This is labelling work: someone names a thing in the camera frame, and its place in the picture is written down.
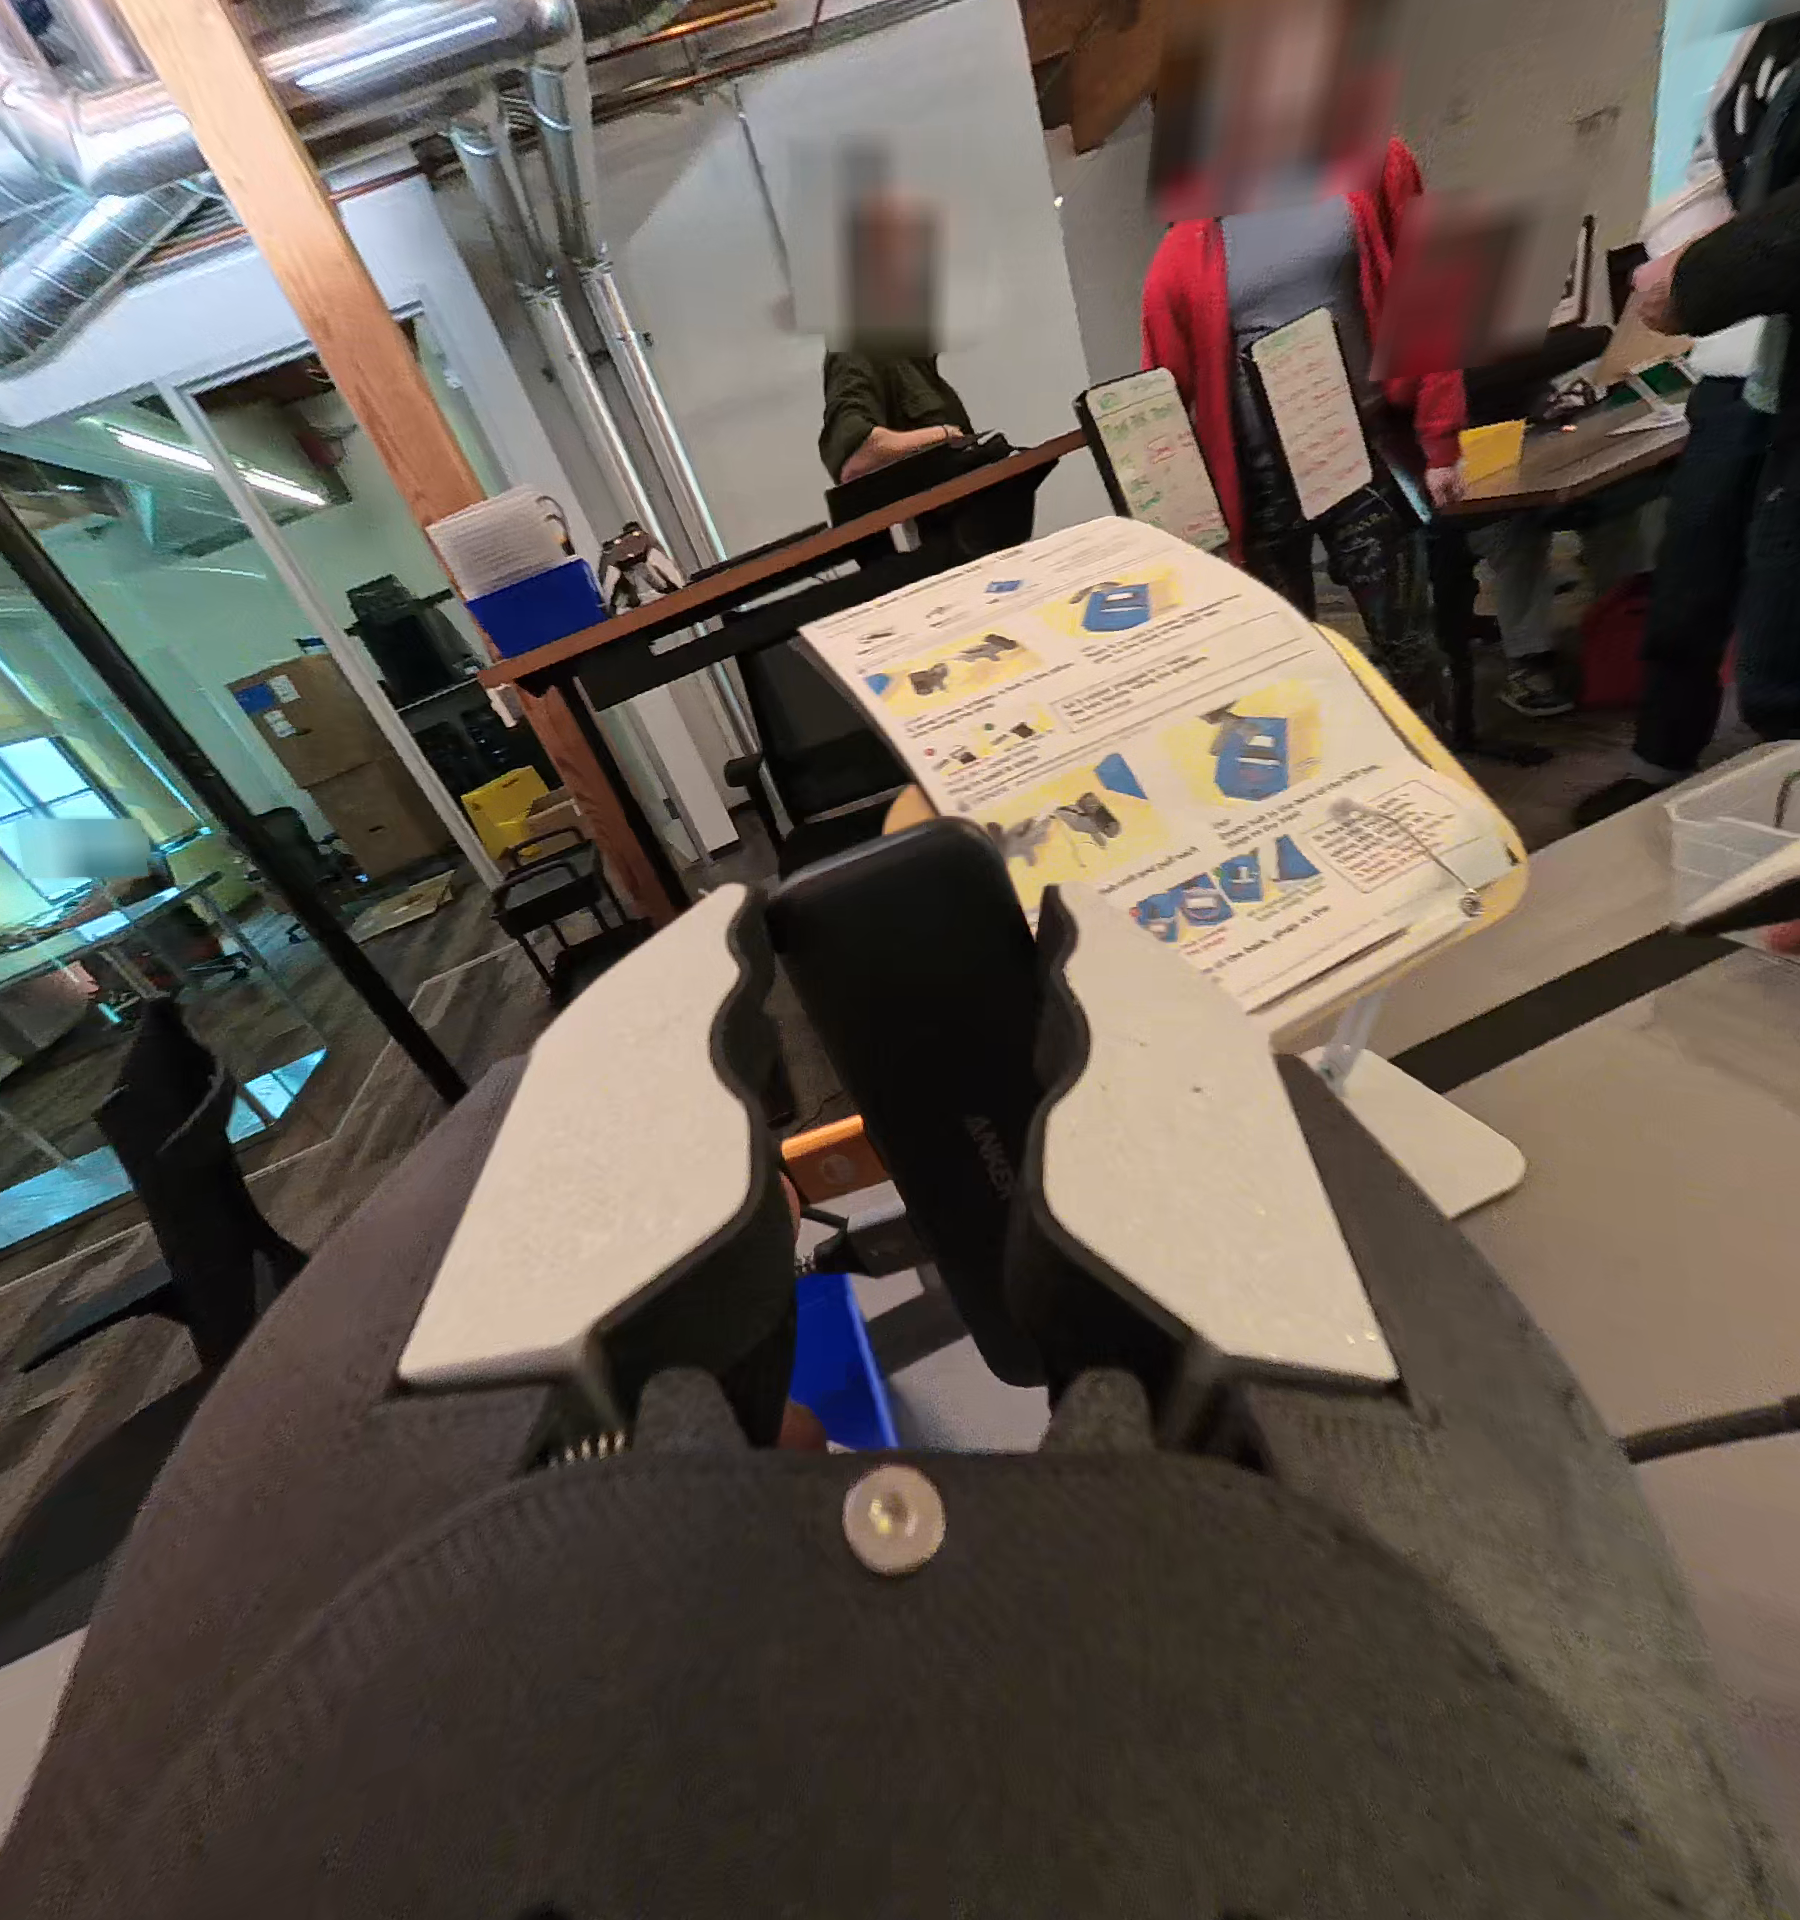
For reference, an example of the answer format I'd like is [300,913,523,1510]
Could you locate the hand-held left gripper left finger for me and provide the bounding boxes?
[395,882,800,1444]

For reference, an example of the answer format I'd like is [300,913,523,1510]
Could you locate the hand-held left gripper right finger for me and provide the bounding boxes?
[1008,882,1400,1444]

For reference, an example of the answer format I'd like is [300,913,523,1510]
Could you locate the blue plastic bin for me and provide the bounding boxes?
[784,1271,901,1452]
[466,558,610,658]

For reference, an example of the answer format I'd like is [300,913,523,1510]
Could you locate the slim black usb hub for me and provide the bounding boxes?
[764,816,1063,1389]

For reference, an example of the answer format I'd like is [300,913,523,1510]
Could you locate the black usb cable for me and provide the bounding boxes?
[1619,1371,1800,1467]

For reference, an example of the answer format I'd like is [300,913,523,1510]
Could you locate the clear plastic bin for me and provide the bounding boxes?
[1662,735,1800,940]

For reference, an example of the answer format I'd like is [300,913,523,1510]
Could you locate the black office chair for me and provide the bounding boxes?
[94,993,311,1370]

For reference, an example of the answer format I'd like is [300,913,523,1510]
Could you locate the dark wooden table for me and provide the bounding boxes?
[1418,392,1700,752]

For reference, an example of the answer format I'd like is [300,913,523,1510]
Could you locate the printed instruction sheet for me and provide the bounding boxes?
[797,513,1520,1016]

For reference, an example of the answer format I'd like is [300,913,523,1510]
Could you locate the cardboard box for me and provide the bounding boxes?
[229,649,460,882]

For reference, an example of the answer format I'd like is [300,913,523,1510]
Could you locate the brown standing desk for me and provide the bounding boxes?
[475,431,1094,917]

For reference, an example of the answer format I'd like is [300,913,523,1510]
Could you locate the white paper stack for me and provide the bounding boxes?
[423,484,567,596]

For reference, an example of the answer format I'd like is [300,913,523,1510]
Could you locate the small whiteboard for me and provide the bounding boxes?
[1249,307,1376,521]
[1076,368,1235,557]

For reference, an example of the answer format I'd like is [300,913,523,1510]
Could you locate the white partition board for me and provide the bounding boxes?
[593,0,1058,520]

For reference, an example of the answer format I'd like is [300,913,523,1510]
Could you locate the black wire cart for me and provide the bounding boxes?
[488,831,647,999]

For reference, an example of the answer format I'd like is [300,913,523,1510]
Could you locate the wooden post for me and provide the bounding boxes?
[117,0,679,920]

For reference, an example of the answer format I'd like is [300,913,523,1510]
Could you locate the silver duct pipes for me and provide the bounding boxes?
[0,0,585,377]

